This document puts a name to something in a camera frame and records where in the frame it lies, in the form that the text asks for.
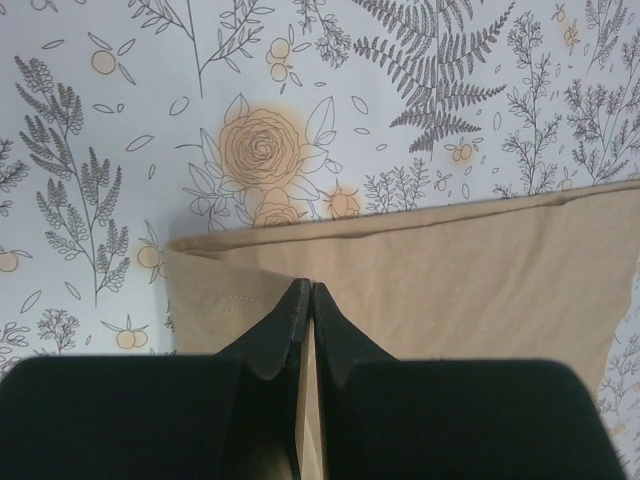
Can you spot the floral patterned table mat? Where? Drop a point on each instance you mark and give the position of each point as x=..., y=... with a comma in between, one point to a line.
x=128, y=124

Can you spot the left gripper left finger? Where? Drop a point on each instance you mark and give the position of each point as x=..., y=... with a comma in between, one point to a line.
x=229, y=415

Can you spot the beige t shirt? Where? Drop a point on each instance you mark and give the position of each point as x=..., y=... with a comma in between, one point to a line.
x=550, y=276

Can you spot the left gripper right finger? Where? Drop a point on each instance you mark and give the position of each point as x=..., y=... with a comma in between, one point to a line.
x=386, y=418

